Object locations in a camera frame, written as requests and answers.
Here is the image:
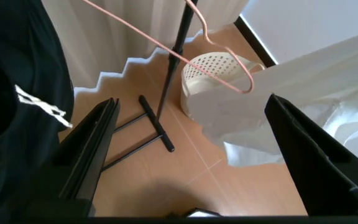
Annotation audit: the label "black clothes rack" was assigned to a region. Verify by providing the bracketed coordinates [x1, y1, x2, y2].
[101, 0, 198, 172]

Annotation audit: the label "white laundry basket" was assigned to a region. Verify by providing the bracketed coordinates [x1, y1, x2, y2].
[180, 52, 265, 118]

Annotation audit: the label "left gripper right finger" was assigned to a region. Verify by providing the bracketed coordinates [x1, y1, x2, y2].
[264, 93, 358, 217]

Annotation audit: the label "beige curtain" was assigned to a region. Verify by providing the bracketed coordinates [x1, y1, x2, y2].
[40, 0, 250, 90]

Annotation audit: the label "pink clothes hanger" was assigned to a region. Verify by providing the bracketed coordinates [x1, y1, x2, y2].
[81, 0, 255, 95]

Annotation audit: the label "white garment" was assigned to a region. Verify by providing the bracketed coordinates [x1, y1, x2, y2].
[186, 27, 358, 168]

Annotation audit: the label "black shorts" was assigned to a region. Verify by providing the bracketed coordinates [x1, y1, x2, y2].
[0, 0, 75, 224]

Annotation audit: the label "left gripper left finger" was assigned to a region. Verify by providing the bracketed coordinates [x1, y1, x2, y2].
[20, 97, 121, 218]

